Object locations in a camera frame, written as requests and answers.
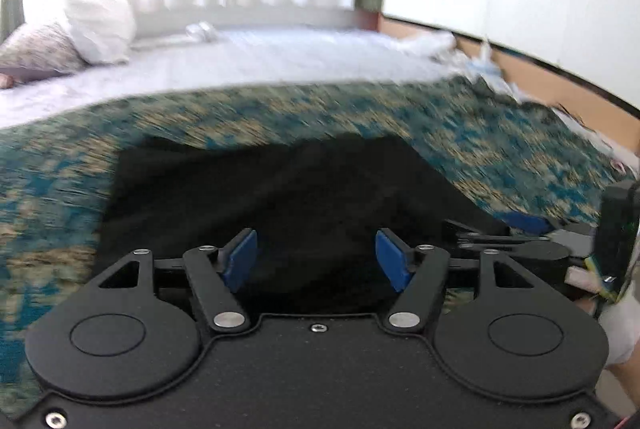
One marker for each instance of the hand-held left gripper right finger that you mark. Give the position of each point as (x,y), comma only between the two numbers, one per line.
(395,259)

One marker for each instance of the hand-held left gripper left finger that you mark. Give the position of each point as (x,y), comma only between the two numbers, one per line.
(239,259)

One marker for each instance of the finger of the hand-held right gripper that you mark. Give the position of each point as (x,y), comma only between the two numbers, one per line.
(525,223)

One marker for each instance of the black pants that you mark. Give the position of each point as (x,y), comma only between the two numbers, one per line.
(300,199)

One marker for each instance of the person's right forearm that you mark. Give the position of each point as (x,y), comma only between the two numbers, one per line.
(620,334)

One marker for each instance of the teal paisley blanket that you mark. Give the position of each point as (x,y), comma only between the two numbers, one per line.
(300,109)

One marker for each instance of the crumpled white cloth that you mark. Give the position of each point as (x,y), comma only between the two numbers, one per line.
(432,44)

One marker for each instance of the white bed sheet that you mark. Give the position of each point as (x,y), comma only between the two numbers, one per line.
(275,59)

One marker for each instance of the small white cloth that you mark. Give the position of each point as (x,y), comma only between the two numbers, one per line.
(202,32)

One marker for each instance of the grey headboard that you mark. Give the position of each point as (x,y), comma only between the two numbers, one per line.
(275,19)

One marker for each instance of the white pillow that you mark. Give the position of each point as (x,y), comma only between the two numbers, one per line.
(100,26)

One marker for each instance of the floral pillow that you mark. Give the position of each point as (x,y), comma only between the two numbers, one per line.
(40,49)

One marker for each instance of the wooden bed frame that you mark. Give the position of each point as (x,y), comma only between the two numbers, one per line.
(550,84)

